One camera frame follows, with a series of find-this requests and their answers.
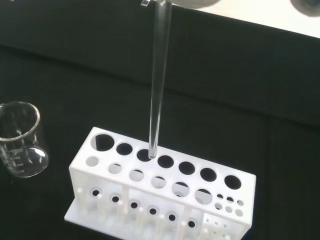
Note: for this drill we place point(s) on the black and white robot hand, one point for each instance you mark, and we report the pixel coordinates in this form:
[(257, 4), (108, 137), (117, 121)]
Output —
[(195, 3)]

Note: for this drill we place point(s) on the black bench cloth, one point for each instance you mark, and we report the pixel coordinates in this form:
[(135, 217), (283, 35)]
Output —
[(225, 100)]

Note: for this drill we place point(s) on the clear glass beaker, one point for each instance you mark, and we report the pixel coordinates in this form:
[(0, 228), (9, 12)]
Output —
[(23, 150)]

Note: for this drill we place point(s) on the white test tube rack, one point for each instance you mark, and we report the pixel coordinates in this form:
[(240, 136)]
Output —
[(150, 180)]

